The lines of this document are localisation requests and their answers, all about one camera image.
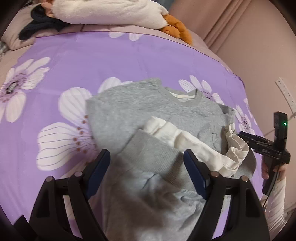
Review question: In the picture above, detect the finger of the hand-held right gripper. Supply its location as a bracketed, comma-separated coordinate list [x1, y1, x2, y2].
[238, 131, 274, 151]

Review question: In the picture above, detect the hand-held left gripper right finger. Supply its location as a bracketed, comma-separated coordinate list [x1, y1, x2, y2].
[183, 149, 270, 241]

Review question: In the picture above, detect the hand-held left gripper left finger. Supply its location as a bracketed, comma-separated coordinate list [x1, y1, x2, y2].
[29, 149, 111, 241]

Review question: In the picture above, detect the grey printed sweatshirt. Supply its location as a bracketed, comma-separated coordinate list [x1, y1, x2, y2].
[85, 77, 257, 241]

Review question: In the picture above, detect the person's right forearm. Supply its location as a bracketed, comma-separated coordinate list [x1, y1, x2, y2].
[264, 173, 294, 240]

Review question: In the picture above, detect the person's right hand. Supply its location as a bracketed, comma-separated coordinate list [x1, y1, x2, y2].
[261, 159, 287, 182]

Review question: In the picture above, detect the white power strip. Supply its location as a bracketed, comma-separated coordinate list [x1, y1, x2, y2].
[275, 77, 296, 112]

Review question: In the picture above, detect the purple floral bedsheet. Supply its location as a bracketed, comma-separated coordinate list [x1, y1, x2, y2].
[0, 30, 266, 241]

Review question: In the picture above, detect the mauve bed cover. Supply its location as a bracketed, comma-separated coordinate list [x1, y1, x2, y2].
[79, 23, 210, 50]

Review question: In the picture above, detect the grey pillow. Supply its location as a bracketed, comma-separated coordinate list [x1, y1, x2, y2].
[0, 9, 35, 50]

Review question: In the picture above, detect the dark navy garment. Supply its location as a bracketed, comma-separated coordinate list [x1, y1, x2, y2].
[18, 5, 70, 41]

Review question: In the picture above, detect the white plush goose toy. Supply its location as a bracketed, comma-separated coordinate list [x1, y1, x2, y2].
[42, 0, 193, 45]

